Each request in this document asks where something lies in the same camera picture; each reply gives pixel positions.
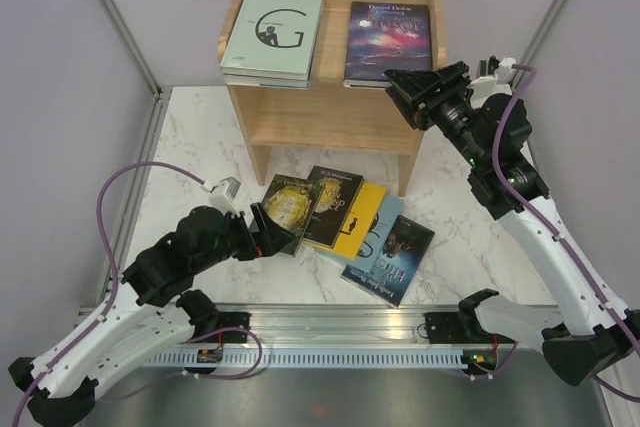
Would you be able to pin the white slotted cable duct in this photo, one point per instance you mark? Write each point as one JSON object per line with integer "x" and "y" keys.
{"x": 245, "y": 357}

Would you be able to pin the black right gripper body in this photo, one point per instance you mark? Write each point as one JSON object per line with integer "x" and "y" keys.
{"x": 450, "y": 110}

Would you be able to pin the dark Wuthering Heights book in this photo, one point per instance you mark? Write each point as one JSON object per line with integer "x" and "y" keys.
{"x": 395, "y": 264}

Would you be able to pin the green Alice Wonderland book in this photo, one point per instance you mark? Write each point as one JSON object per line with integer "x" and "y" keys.
{"x": 290, "y": 202}

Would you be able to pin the light blue paperback book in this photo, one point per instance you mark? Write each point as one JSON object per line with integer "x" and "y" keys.
{"x": 389, "y": 210}

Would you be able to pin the right aluminium frame post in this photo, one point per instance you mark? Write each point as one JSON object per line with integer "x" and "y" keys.
{"x": 545, "y": 27}

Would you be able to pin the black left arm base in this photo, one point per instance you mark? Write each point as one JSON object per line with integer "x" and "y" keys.
{"x": 227, "y": 329}

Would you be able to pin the aluminium frame post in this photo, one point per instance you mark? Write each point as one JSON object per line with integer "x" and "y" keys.
{"x": 545, "y": 27}
{"x": 122, "y": 30}

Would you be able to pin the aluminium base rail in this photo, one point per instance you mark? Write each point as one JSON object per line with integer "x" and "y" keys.
{"x": 330, "y": 322}

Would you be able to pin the yellow paperback book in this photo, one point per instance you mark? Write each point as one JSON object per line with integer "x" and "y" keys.
{"x": 358, "y": 222}

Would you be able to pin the black Moon and Sixpence book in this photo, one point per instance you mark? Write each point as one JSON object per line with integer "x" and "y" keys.
{"x": 340, "y": 189}

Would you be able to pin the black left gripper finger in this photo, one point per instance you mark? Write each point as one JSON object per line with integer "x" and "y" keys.
{"x": 273, "y": 241}
{"x": 264, "y": 224}

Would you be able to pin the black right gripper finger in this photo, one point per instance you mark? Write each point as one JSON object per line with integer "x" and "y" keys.
{"x": 414, "y": 117}
{"x": 429, "y": 82}

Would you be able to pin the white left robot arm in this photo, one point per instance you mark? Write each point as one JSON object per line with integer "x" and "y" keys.
{"x": 62, "y": 387}

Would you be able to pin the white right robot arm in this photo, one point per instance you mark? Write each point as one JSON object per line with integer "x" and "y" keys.
{"x": 594, "y": 328}

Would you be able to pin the purple Robinson Crusoe book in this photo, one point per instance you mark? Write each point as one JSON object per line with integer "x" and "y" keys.
{"x": 385, "y": 36}

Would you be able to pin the wooden two-tier shelf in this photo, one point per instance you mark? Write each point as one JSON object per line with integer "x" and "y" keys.
{"x": 328, "y": 115}

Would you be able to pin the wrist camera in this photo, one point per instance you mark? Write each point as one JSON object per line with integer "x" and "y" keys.
{"x": 222, "y": 195}
{"x": 490, "y": 73}

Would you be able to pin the blue 20000 Leagues book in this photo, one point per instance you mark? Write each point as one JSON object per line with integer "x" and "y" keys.
{"x": 265, "y": 82}

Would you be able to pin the pale green Gatsby book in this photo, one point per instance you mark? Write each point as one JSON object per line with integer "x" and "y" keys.
{"x": 273, "y": 39}

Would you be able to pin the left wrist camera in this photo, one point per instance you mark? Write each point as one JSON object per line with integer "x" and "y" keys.
{"x": 222, "y": 195}

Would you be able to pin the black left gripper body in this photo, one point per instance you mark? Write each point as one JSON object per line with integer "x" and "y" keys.
{"x": 240, "y": 239}

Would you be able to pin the left aluminium frame post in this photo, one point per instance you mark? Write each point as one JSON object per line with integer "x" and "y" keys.
{"x": 122, "y": 30}

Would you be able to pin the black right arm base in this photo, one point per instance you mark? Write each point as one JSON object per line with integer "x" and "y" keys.
{"x": 442, "y": 327}

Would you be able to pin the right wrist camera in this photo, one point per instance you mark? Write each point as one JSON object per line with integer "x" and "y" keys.
{"x": 490, "y": 73}

